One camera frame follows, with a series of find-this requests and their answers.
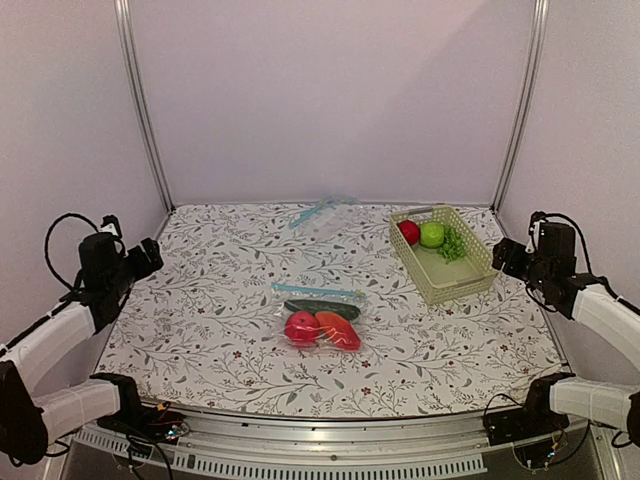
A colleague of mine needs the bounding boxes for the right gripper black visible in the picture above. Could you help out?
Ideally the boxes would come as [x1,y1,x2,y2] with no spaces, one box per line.
[493,237,552,292]

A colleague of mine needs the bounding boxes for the red toy apple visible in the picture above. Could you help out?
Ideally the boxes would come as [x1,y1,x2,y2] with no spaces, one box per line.
[284,311,320,346]

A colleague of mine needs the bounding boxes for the dark green toy cucumber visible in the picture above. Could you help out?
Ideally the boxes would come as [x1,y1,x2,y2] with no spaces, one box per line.
[283,299,361,321]

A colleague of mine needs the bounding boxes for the clear zip bag blue zipper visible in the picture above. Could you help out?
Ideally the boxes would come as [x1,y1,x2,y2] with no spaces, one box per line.
[270,283,367,352]

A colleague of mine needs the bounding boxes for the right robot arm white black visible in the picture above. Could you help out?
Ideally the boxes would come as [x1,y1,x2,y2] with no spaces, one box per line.
[484,212,639,445]

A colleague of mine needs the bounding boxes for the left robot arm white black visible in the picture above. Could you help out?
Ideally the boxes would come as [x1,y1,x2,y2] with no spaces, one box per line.
[1,215,163,466]

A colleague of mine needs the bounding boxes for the green toy grape bunch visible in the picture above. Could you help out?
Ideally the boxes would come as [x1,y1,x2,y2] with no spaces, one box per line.
[437,226,466,263]

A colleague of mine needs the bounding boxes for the beige perforated plastic basket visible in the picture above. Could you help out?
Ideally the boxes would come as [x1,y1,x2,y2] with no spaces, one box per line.
[389,204,498,305]

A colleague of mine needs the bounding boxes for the light green toy fruit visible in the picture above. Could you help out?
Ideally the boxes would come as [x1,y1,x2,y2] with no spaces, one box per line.
[419,221,445,249]

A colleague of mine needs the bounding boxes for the dark red toy fruit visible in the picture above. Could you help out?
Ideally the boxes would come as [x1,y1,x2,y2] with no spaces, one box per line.
[397,220,421,246]

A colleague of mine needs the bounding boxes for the floral patterned tablecloth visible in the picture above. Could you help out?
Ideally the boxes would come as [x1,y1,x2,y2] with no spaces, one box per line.
[98,203,565,419]

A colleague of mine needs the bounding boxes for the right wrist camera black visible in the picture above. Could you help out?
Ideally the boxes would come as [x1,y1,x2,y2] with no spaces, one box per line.
[528,211,547,250]

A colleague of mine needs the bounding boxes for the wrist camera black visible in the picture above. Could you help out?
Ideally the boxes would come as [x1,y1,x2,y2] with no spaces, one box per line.
[528,211,547,250]
[100,215,123,239]

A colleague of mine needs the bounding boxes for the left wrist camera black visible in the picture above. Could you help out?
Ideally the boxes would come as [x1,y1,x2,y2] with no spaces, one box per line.
[100,215,123,239]

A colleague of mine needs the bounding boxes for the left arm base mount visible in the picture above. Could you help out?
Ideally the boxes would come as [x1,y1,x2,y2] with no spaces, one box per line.
[91,373,189,444]

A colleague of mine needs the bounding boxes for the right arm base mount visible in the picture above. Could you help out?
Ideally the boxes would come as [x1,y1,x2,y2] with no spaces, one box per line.
[482,372,574,470]

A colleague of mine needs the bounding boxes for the aluminium front rail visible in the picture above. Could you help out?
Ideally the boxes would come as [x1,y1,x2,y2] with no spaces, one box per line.
[49,399,624,479]

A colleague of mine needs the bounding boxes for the left aluminium frame post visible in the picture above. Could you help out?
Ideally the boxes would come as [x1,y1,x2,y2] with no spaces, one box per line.
[114,0,175,214]

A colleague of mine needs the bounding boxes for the aluminium frame post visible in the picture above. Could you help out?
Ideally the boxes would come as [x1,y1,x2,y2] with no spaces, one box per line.
[491,0,550,216]
[114,0,175,214]

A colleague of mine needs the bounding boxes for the right aluminium frame post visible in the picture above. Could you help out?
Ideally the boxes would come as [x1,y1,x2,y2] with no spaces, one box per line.
[491,0,550,216]

